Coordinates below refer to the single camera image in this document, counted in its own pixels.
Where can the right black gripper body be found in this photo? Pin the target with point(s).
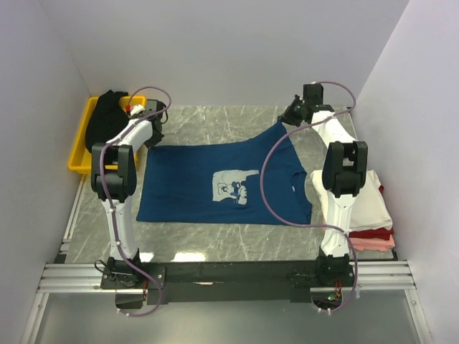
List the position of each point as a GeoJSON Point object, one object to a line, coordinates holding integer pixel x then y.
{"type": "Point", "coordinates": [301, 104]}

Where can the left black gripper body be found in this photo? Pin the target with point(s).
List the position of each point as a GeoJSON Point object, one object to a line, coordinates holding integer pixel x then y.
{"type": "Point", "coordinates": [154, 140]}

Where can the blue printed t-shirt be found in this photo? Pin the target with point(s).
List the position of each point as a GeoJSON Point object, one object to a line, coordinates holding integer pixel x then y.
{"type": "Point", "coordinates": [255, 181]}

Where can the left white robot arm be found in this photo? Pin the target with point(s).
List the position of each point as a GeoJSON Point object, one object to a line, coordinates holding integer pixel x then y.
{"type": "Point", "coordinates": [113, 173]}

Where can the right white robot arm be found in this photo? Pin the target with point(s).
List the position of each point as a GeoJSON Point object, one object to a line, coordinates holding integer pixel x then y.
{"type": "Point", "coordinates": [344, 169]}

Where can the black t-shirt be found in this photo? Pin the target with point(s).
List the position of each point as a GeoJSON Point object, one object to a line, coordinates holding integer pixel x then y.
{"type": "Point", "coordinates": [107, 120]}

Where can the yellow plastic bin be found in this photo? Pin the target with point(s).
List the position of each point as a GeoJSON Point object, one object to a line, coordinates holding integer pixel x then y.
{"type": "Point", "coordinates": [80, 158]}

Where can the white folded t-shirt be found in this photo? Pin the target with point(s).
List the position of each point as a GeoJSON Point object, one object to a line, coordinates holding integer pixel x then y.
{"type": "Point", "coordinates": [344, 202]}

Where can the red folded t-shirt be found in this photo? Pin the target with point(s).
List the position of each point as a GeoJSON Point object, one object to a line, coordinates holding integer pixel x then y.
{"type": "Point", "coordinates": [373, 234]}

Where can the black base beam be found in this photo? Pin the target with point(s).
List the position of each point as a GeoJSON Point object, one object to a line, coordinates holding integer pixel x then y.
{"type": "Point", "coordinates": [168, 282]}

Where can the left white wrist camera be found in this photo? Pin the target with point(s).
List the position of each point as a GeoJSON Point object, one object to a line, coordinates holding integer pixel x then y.
{"type": "Point", "coordinates": [134, 110]}

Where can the aluminium rail frame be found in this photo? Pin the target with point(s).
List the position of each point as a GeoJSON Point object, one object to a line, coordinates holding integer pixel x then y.
{"type": "Point", "coordinates": [202, 242]}

